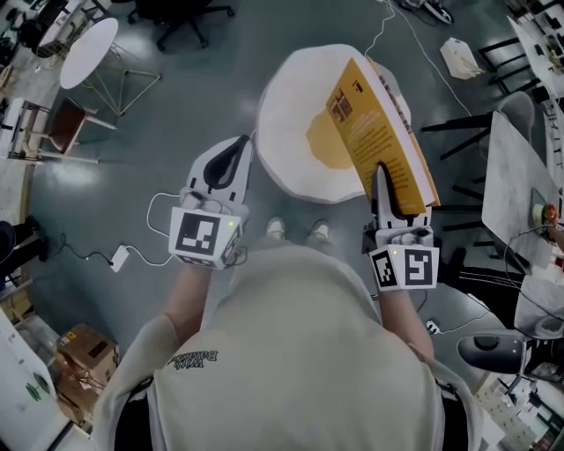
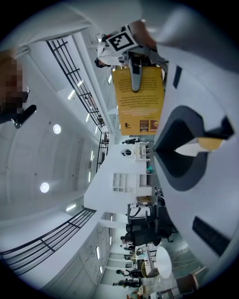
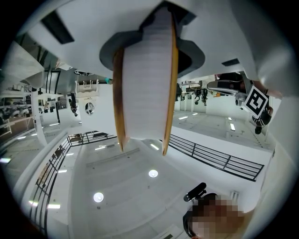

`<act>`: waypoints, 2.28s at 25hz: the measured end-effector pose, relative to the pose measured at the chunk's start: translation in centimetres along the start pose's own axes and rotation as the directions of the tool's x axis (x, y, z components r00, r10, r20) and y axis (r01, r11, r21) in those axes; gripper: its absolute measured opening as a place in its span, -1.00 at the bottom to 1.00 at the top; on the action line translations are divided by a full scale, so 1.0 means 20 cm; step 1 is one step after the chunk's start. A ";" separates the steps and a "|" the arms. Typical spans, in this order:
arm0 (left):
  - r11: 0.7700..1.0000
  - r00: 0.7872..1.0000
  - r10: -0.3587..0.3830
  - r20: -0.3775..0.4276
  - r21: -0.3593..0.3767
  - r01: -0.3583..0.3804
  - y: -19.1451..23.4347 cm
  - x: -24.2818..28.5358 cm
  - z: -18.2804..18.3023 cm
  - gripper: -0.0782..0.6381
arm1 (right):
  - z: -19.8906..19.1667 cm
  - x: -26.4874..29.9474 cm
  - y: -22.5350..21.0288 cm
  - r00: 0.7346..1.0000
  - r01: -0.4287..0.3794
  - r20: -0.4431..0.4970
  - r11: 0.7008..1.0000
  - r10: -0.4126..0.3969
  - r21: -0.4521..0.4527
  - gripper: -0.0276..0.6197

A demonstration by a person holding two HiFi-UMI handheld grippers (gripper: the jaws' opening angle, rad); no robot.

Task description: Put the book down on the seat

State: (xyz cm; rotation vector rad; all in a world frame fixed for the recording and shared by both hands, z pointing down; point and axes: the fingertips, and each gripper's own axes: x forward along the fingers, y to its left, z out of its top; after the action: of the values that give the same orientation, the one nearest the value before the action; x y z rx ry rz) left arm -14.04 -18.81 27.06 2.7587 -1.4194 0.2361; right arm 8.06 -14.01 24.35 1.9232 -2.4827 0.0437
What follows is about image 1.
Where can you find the person's right hand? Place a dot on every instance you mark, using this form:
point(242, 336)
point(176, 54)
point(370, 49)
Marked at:
point(403, 238)

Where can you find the cream box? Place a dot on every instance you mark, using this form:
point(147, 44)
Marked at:
point(460, 57)

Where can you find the small white square table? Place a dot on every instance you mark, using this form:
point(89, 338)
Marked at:
point(11, 127)

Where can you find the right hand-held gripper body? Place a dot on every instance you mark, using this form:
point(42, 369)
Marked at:
point(414, 268)

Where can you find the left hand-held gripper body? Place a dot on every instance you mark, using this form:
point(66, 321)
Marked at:
point(198, 233)

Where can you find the yellow book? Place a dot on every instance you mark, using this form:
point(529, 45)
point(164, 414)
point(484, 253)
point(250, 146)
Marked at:
point(374, 127)

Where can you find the person's light t-shirt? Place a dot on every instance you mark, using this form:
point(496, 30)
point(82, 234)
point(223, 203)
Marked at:
point(286, 352)

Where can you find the black office chair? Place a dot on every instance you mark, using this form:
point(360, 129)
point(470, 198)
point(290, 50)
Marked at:
point(185, 26)

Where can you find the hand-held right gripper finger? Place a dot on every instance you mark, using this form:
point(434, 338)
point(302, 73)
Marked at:
point(383, 198)
point(414, 220)

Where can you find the person's left forearm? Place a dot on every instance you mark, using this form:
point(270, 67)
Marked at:
point(189, 295)

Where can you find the white cup with colourful items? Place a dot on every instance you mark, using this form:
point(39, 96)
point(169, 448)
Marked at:
point(539, 216)

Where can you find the grey upholstered chair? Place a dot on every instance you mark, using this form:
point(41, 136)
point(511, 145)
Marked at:
point(517, 110)

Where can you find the grey marble table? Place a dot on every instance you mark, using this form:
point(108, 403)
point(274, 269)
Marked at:
point(511, 176)

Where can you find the white egg-shaped cushion seat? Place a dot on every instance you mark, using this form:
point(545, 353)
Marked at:
point(286, 123)

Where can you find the grey office chair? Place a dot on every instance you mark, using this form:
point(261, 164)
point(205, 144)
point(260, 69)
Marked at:
point(489, 350)

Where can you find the white long desk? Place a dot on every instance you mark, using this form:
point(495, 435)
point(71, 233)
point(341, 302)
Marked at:
point(533, 48)

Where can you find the wooden chair with brown seat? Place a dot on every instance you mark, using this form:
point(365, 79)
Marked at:
point(66, 125)

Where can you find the person's shoe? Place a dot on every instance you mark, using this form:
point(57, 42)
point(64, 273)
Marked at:
point(276, 229)
point(319, 231)

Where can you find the person's right shoe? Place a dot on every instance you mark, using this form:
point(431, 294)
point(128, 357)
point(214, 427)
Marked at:
point(319, 231)

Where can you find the white storage rack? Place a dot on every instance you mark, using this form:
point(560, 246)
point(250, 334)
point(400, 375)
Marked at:
point(520, 409)

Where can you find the white power adapter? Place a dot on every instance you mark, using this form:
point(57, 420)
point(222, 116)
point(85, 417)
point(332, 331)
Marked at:
point(119, 259)

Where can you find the brown cardboard box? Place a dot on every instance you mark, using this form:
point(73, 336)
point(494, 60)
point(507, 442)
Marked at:
point(77, 405)
point(88, 352)

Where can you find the white power strip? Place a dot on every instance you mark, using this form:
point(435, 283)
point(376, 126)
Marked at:
point(434, 327)

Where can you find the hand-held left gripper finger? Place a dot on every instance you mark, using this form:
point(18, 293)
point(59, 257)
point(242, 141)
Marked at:
point(246, 180)
point(200, 169)

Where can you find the person's left hand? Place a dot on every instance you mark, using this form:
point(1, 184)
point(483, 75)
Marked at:
point(207, 203)

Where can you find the white panel with green marks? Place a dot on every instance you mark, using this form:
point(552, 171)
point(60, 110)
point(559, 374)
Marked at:
point(22, 374)

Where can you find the dark grey placemat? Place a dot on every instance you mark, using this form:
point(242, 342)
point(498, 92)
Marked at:
point(535, 198)

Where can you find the person's right forearm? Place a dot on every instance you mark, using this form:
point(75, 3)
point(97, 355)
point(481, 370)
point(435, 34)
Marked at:
point(405, 317)

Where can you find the person's left shoe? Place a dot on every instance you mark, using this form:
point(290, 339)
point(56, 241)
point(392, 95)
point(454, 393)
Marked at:
point(276, 229)

